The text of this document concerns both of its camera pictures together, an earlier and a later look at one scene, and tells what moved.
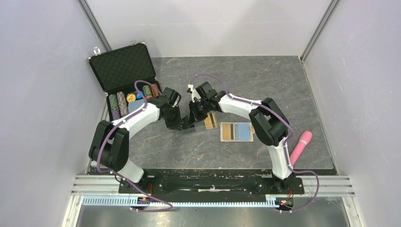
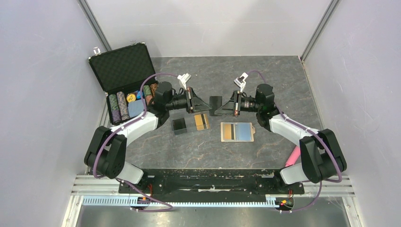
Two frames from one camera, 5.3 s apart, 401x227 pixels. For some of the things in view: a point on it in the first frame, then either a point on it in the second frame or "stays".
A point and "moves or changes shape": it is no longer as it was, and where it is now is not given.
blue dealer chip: x=139 y=94 stays
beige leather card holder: x=236 y=132 stays
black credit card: x=185 y=122 moves or changes shape
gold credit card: x=210 y=121 to x=199 y=122
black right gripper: x=194 y=116 to x=233 y=107
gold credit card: x=227 y=131 stays
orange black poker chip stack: x=155 y=92 stays
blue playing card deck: x=134 y=105 stays
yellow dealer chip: x=131 y=98 stays
